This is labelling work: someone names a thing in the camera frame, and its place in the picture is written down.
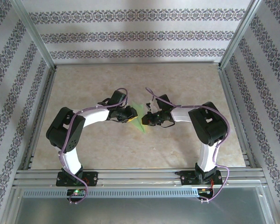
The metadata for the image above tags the aluminium side rail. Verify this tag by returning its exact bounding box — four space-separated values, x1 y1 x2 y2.
218 65 257 169
23 66 58 171

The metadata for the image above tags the purple cable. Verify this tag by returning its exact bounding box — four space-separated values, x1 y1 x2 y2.
57 87 129 205
145 87 231 203

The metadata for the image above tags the grey sheet metal panel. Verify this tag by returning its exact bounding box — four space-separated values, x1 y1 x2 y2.
7 186 276 224

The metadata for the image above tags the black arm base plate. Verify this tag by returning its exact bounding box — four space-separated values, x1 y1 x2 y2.
180 169 223 187
56 171 99 187

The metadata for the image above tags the slotted grey cable duct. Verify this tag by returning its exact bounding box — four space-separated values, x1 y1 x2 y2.
22 188 199 199

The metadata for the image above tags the wide aluminium mounting rail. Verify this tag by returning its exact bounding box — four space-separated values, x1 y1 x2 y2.
13 169 268 189

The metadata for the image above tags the green paper sheet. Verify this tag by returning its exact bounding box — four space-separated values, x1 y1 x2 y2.
130 101 148 134

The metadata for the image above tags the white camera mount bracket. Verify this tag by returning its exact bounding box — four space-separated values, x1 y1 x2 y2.
146 99 158 113

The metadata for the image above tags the aluminium frame post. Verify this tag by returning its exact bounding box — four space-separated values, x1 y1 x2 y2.
218 0 264 70
10 0 58 70

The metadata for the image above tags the controller board with green light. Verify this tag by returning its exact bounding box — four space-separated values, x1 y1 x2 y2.
67 189 86 196

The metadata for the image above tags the thin aluminium rail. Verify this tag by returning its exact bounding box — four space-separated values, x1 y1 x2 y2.
54 61 222 67

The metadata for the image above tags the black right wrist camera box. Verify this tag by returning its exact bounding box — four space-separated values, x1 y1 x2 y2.
156 94 171 111

